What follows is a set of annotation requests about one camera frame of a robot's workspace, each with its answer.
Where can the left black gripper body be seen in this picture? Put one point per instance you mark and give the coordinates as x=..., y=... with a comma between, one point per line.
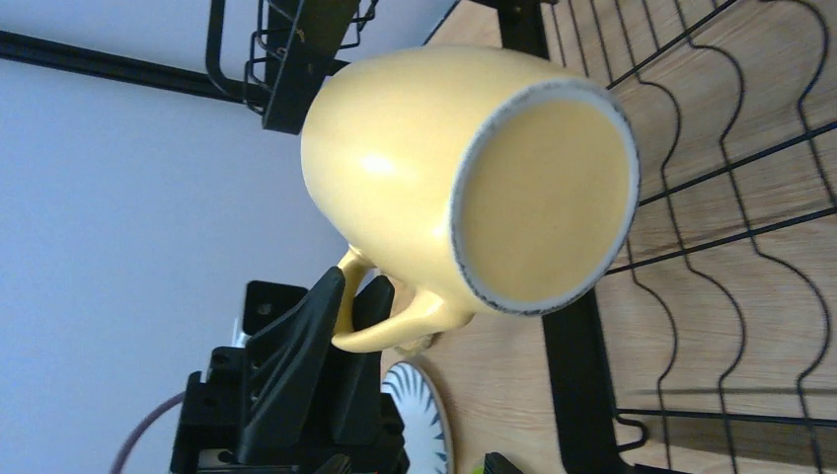
x=210, y=420

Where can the blue striped white plate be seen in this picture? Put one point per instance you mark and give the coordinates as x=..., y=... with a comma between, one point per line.
x=427, y=434

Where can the black wire dish rack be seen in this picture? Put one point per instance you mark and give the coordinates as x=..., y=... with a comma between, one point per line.
x=710, y=347

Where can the yellow ceramic mug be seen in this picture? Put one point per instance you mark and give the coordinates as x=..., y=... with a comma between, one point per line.
x=466, y=179

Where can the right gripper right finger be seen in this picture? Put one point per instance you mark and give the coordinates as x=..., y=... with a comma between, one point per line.
x=496, y=463

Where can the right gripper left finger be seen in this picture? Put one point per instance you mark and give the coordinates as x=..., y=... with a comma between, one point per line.
x=336, y=464

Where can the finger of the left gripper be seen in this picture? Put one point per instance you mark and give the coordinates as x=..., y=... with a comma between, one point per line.
x=356, y=419
x=283, y=365

